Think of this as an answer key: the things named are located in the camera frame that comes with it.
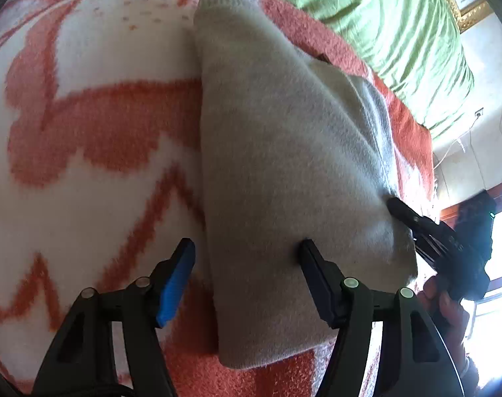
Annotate grey brown-trimmed sweater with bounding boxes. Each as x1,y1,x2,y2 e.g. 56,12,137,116
193,0,417,369

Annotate right hand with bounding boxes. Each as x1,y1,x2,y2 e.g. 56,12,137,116
416,274,481,389

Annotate light green duvet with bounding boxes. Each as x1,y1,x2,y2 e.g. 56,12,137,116
26,0,475,142

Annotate orange white patterned blanket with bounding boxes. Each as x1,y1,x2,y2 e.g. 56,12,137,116
0,0,433,396

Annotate white cable on wall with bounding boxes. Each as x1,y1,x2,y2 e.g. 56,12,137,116
432,107,486,175

